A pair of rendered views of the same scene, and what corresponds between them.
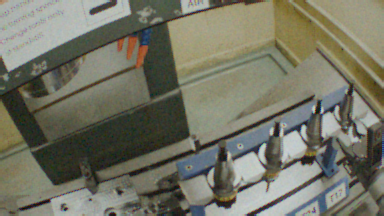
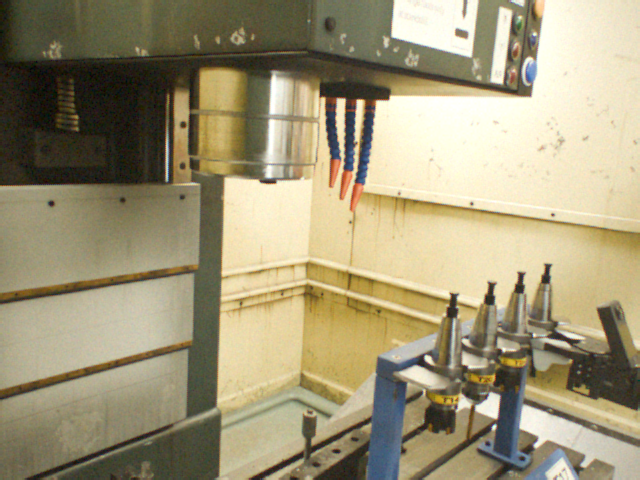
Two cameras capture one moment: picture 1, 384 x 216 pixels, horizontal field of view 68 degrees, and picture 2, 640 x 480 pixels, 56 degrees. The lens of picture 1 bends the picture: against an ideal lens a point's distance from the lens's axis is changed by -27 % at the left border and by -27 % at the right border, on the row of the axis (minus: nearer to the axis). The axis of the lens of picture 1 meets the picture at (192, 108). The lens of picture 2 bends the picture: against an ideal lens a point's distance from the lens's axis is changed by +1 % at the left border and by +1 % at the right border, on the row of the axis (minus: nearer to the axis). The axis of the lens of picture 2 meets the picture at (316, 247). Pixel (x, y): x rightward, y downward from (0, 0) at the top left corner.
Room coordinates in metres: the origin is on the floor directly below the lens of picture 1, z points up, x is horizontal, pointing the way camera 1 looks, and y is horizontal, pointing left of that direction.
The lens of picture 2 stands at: (-0.20, 0.57, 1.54)
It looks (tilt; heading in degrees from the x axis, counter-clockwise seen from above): 11 degrees down; 327
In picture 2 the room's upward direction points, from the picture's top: 4 degrees clockwise
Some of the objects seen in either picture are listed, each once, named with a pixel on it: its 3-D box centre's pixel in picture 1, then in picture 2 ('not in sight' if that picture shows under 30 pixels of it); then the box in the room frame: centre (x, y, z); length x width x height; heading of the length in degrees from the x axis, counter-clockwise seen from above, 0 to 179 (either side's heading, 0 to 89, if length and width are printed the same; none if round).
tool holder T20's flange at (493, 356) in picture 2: (273, 156); (481, 351); (0.41, -0.14, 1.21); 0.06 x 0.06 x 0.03
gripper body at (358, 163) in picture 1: (365, 163); (609, 372); (0.35, -0.39, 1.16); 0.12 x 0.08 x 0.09; 16
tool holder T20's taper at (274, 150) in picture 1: (275, 142); (485, 323); (0.41, -0.14, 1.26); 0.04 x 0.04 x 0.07
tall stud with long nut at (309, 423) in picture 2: (196, 150); (308, 441); (0.66, 0.01, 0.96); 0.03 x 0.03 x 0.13
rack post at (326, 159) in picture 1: (336, 135); (512, 389); (0.54, -0.39, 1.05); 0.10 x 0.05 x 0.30; 15
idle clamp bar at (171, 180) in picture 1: (201, 173); (325, 474); (0.60, 0.01, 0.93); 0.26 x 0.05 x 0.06; 110
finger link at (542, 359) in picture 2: (336, 140); (541, 354); (0.44, -0.33, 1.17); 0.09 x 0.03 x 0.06; 31
